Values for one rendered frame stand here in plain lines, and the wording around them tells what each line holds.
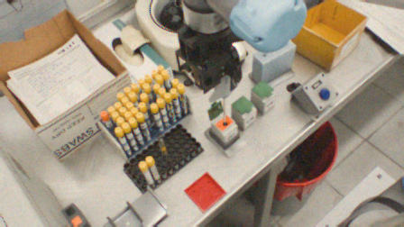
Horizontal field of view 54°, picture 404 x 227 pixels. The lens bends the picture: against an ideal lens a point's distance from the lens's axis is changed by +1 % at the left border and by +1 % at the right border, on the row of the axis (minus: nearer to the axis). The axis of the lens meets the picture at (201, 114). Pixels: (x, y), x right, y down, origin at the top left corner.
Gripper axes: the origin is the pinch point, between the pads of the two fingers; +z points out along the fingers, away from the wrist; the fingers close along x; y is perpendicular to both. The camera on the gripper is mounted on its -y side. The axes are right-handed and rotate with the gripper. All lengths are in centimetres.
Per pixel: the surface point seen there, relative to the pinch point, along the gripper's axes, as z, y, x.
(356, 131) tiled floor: 108, -81, 2
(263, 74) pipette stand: 14.6, -17.3, -4.9
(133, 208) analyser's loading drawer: 13.4, 26.7, 1.8
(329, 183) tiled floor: 108, -51, 11
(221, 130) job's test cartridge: 12.8, 1.7, 0.7
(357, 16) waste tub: 11.8, -45.7, -0.2
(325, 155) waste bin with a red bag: 72, -41, 8
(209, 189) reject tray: 20.3, 11.1, 6.8
